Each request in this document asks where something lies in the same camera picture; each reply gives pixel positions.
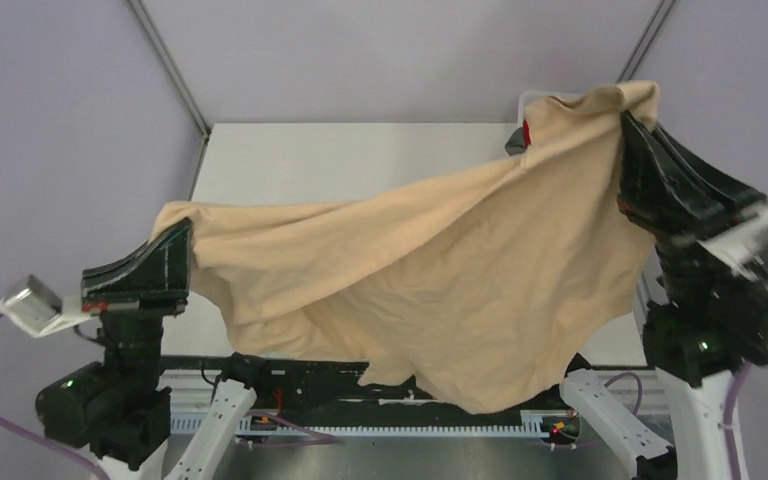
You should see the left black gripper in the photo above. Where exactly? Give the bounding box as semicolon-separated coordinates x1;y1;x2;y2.
85;210;196;393

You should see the right corner wall profile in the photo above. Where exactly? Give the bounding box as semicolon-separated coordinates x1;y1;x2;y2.
617;0;680;82

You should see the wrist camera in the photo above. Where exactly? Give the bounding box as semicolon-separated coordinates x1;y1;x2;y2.
698;208;768;309
0;275;94;338

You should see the grey t shirt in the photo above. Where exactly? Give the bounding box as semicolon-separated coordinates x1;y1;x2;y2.
504;126;529;157

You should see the corner wall profile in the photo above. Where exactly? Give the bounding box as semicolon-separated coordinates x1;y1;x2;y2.
617;0;680;82
124;0;211;142

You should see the white plastic laundry basket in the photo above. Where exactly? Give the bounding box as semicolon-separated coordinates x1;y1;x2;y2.
517;90;580;124

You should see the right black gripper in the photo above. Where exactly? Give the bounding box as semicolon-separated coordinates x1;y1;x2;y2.
616;99;768;307

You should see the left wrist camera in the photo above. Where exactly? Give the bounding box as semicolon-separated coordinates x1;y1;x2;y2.
0;275;94;338

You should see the red t shirt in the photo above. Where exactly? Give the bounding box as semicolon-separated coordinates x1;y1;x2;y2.
521;119;532;148

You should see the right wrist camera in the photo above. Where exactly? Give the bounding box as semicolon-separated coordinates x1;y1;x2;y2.
698;208;768;309

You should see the aluminium frame rail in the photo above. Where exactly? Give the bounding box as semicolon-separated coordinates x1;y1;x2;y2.
160;364;668;416

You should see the left corner wall profile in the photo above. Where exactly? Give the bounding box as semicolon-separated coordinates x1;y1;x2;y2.
124;0;211;142

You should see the beige t shirt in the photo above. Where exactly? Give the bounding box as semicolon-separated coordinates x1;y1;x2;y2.
153;80;660;414

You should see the white slotted cable duct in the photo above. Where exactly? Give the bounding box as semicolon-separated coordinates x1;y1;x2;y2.
168;409;581;439

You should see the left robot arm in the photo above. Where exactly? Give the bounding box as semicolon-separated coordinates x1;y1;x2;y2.
35;218;193;471

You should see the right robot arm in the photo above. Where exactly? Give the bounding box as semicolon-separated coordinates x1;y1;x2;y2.
537;112;768;479

